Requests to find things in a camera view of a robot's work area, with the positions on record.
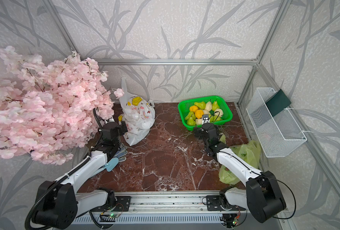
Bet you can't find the green pear bottom left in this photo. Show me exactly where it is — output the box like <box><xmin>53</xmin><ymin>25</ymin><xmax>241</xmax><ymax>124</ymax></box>
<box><xmin>187</xmin><ymin>117</ymin><xmax>196</xmax><ymax>126</ymax></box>

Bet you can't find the pink artificial blossom tree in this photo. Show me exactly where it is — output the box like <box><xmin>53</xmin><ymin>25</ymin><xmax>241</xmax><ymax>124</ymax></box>
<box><xmin>0</xmin><ymin>46</ymin><xmax>124</xmax><ymax>165</ymax></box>

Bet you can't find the green pear centre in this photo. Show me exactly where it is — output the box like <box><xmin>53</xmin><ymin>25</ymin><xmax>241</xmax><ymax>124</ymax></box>
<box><xmin>208</xmin><ymin>116</ymin><xmax>217</xmax><ymax>123</ymax></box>

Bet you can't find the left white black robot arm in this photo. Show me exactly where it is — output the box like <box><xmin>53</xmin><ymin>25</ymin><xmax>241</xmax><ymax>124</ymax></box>
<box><xmin>25</xmin><ymin>121</ymin><xmax>127</xmax><ymax>230</ymax></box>

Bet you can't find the dark green card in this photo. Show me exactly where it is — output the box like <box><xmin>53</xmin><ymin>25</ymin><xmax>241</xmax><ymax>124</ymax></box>
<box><xmin>266</xmin><ymin>89</ymin><xmax>291</xmax><ymax>117</ymax></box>

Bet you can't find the white wire mesh basket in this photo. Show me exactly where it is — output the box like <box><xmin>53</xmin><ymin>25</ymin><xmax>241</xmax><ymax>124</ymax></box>
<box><xmin>246</xmin><ymin>88</ymin><xmax>307</xmax><ymax>158</ymax></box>

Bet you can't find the cream pear bottom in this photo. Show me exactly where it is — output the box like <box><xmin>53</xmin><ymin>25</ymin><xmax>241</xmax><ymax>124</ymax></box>
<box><xmin>195</xmin><ymin>118</ymin><xmax>203</xmax><ymax>126</ymax></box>

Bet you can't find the light blue spatula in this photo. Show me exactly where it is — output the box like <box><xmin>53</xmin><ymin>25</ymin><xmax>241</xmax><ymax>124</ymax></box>
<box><xmin>93</xmin><ymin>158</ymin><xmax>119</xmax><ymax>175</ymax></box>

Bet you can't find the green pear top right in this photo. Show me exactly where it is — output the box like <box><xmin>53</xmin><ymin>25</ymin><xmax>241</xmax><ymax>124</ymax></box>
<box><xmin>212</xmin><ymin>100</ymin><xmax>220</xmax><ymax>111</ymax></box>

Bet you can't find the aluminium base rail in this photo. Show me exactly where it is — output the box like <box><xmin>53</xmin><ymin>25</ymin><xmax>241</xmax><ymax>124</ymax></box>
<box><xmin>72</xmin><ymin>189</ymin><xmax>289</xmax><ymax>225</ymax></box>

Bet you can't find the light green plastic bag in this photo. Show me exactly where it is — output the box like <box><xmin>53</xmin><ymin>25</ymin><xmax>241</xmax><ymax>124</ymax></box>
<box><xmin>219</xmin><ymin>140</ymin><xmax>262</xmax><ymax>186</ymax></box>

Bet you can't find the green pear top left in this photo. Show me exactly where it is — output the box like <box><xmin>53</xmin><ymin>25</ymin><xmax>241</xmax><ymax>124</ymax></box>
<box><xmin>194</xmin><ymin>102</ymin><xmax>206</xmax><ymax>110</ymax></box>

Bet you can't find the green plastic basket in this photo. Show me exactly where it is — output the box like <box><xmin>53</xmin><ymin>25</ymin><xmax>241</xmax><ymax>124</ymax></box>
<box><xmin>178</xmin><ymin>96</ymin><xmax>233</xmax><ymax>131</ymax></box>

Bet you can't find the orange pear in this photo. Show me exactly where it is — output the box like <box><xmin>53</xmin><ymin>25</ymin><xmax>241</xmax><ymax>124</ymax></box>
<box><xmin>195</xmin><ymin>109</ymin><xmax>204</xmax><ymax>119</ymax></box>
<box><xmin>189</xmin><ymin>105</ymin><xmax>199</xmax><ymax>113</ymax></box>

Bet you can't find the cream pear right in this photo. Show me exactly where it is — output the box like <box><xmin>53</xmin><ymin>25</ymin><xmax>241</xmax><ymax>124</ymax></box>
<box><xmin>214</xmin><ymin>108</ymin><xmax>224</xmax><ymax>117</ymax></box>

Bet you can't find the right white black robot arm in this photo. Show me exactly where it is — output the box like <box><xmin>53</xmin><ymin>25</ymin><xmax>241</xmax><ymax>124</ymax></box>
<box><xmin>194</xmin><ymin>123</ymin><xmax>287</xmax><ymax>223</ymax></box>

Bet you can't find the cream pear top centre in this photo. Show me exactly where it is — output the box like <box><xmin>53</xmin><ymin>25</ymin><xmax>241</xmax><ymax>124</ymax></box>
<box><xmin>205</xmin><ymin>101</ymin><xmax>212</xmax><ymax>112</ymax></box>

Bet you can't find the white printed plastic bag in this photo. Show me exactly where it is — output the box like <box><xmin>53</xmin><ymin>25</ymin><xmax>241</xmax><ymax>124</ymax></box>
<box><xmin>119</xmin><ymin>78</ymin><xmax>155</xmax><ymax>146</ymax></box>

